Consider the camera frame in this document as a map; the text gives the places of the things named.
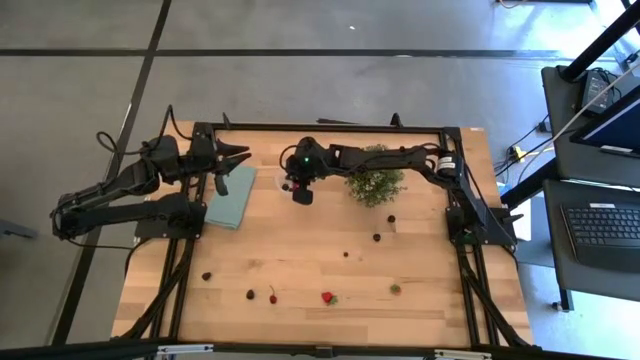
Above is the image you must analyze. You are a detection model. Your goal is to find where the teal folded cloth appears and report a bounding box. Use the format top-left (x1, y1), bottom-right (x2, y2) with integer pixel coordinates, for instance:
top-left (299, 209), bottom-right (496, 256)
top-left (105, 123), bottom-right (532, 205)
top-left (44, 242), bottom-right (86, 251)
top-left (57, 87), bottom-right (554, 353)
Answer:
top-left (204, 164), bottom-right (258, 231)

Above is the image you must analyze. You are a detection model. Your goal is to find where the black laptop keyboard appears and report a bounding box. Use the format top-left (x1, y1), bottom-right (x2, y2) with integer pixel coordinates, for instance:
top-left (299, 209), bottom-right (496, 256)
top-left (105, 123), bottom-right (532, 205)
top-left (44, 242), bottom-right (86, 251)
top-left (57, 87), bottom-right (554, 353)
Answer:
top-left (559, 201), bottom-right (640, 274)

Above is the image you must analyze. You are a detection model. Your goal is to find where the black power adapter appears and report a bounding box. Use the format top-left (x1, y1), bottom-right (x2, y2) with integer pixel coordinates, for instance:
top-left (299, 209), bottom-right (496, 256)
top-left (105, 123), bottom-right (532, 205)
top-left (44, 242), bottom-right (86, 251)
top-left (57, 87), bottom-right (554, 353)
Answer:
top-left (581, 69), bottom-right (621, 115)

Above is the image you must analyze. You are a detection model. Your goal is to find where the grey furniture foot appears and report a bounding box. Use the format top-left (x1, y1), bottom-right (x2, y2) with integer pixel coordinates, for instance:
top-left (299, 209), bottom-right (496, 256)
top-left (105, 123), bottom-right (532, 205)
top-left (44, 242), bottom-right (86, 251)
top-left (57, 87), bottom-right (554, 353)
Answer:
top-left (0, 218), bottom-right (37, 240)

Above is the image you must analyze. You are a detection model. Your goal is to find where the black diagonal pole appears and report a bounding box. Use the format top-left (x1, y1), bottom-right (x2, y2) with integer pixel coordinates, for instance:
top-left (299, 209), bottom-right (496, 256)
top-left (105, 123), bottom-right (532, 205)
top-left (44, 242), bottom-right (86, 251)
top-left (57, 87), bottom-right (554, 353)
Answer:
top-left (559, 0), bottom-right (640, 82)

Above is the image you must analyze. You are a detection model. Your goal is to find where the black overhead rig bar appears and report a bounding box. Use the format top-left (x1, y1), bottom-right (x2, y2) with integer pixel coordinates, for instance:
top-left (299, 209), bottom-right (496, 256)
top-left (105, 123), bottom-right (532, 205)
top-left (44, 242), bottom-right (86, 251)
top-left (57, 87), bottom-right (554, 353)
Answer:
top-left (0, 338), bottom-right (640, 360)

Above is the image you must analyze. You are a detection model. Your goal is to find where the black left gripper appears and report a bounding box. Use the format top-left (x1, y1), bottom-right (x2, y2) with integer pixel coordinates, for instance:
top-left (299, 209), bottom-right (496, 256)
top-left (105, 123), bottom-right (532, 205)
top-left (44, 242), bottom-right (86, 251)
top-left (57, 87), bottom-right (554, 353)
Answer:
top-left (177, 138), bottom-right (253, 197)

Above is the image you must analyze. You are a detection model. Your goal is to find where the clear plastic tupperware cup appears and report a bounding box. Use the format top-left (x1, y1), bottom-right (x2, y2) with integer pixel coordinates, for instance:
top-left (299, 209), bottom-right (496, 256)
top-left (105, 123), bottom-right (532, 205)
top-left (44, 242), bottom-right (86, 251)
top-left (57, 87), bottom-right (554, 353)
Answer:
top-left (274, 164), bottom-right (301, 197)

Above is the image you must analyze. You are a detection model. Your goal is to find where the green potted artificial plant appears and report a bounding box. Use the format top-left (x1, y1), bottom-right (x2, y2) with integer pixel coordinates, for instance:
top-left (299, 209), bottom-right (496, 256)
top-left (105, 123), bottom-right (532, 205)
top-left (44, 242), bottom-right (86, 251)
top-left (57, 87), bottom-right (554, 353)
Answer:
top-left (344, 143), bottom-right (407, 209)

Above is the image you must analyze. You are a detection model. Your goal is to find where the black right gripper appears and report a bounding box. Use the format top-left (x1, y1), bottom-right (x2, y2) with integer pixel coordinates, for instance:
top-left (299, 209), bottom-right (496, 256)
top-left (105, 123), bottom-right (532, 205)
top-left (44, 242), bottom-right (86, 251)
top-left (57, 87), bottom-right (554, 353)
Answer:
top-left (285, 137), bottom-right (332, 207)

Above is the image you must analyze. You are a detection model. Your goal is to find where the black side desk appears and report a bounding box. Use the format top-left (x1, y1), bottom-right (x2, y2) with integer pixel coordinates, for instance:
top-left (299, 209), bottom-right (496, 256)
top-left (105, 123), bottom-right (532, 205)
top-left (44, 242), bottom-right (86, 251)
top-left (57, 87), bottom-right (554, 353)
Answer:
top-left (541, 64), bottom-right (640, 311)

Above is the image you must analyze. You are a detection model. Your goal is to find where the black aluminium table frame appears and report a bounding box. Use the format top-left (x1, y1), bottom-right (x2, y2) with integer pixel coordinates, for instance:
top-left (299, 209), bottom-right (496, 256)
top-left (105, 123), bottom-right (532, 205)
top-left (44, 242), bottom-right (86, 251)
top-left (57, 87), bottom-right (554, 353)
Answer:
top-left (112, 112), bottom-right (534, 351)

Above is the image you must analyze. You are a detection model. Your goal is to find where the black monitor screen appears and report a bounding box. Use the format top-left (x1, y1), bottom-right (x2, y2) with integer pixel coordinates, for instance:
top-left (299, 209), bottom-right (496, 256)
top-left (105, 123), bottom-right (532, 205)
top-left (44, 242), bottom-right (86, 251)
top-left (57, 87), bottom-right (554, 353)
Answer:
top-left (569, 84), bottom-right (640, 160)

